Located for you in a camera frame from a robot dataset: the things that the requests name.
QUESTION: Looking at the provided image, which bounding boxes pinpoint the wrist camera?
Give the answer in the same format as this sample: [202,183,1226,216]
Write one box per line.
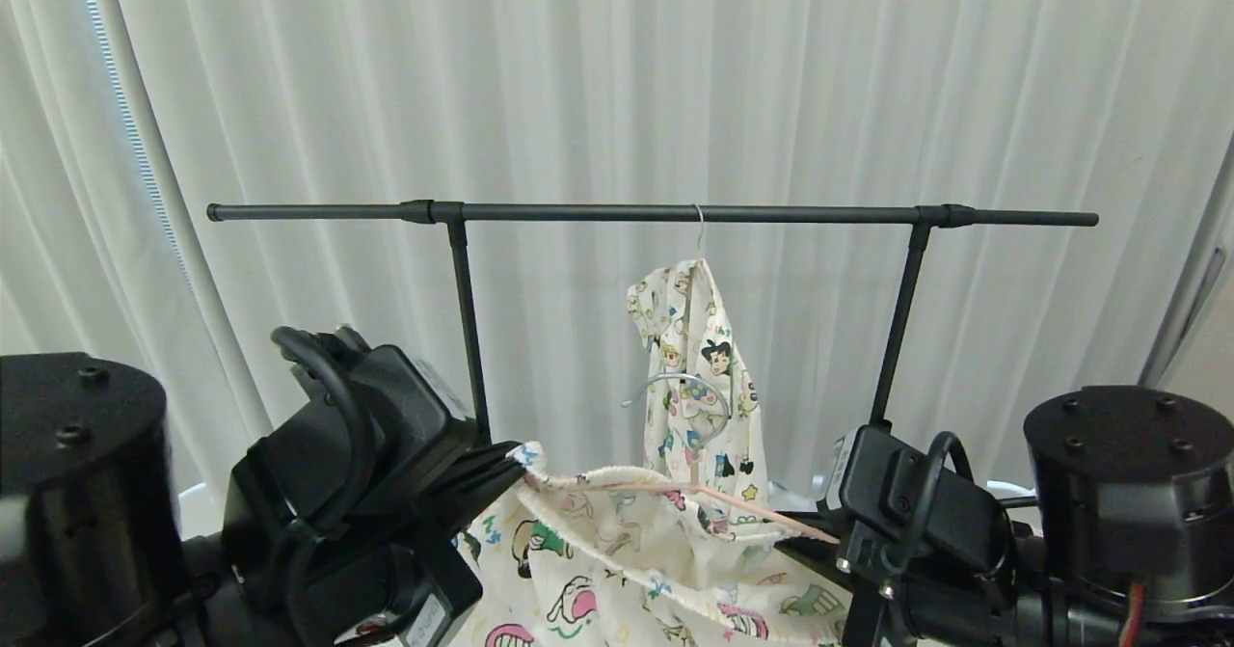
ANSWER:
[224,324,483,571]
[827,422,1015,576]

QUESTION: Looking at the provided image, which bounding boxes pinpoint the black clothes rack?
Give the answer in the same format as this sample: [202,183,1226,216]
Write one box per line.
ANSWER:
[206,199,1100,447]

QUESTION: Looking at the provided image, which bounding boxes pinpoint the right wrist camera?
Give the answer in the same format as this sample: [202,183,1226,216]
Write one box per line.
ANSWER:
[827,422,1015,576]

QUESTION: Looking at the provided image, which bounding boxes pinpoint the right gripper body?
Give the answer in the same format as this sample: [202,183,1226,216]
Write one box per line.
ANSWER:
[841,555,1060,647]

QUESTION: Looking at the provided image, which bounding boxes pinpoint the white curtain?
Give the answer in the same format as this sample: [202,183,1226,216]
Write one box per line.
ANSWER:
[0,0,1234,532]

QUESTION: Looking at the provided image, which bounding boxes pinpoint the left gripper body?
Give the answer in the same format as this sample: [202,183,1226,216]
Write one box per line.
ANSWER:
[280,520,485,647]

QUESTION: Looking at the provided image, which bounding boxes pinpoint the cream printed shirt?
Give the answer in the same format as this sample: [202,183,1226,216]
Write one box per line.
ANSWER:
[627,258,770,515]

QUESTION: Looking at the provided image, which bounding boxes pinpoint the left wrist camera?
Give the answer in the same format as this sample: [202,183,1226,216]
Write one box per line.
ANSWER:
[224,324,483,571]

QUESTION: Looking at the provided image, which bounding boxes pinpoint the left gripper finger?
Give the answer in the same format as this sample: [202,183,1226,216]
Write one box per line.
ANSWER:
[422,440,530,534]

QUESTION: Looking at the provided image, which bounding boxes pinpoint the cream printed pants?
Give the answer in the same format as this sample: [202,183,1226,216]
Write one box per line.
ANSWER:
[448,442,855,647]

